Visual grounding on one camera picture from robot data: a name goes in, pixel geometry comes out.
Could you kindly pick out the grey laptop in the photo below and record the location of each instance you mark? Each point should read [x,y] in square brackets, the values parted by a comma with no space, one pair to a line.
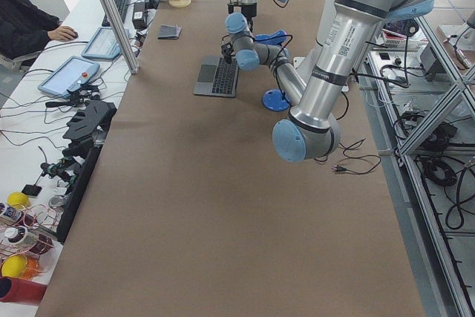
[217,77]

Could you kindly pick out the person's hand on mouse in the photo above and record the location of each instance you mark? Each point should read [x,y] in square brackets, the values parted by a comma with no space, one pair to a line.
[58,34]

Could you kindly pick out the grey folded cloth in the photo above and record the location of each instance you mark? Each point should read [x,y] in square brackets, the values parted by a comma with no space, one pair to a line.
[169,31]

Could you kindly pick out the blue desk lamp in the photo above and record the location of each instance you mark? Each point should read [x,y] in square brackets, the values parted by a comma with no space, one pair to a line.
[274,99]

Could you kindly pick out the black power adapter box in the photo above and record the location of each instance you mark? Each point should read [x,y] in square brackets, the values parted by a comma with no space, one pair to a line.
[140,15]

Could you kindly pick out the black keyboard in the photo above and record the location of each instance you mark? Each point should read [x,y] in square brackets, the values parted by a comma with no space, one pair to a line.
[122,8]

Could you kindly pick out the far teach pendant tablet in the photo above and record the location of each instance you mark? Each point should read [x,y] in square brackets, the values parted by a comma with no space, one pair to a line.
[103,46]

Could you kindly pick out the teach pendant tablet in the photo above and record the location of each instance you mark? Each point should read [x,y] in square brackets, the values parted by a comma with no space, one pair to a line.
[68,77]
[103,46]

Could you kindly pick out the near teach pendant tablet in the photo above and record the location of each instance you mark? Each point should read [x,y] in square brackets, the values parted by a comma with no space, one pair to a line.
[68,77]

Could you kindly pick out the grey box on right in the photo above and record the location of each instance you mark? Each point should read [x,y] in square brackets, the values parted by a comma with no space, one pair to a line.
[431,63]

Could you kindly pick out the small black square pad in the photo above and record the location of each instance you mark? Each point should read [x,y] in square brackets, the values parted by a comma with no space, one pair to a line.
[31,190]

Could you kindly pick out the yellow ball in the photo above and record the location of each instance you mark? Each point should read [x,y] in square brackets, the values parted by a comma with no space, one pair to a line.
[18,200]

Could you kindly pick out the dark capped bottle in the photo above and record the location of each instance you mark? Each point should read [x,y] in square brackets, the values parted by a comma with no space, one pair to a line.
[16,236]

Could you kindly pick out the red cup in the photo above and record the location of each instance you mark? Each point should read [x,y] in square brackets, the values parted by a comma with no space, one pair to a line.
[15,290]

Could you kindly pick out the aluminium frame post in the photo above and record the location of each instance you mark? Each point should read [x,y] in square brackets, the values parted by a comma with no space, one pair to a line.
[112,13]

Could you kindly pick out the aluminium truss frame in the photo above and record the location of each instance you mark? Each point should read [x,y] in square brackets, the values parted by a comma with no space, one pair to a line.
[425,133]

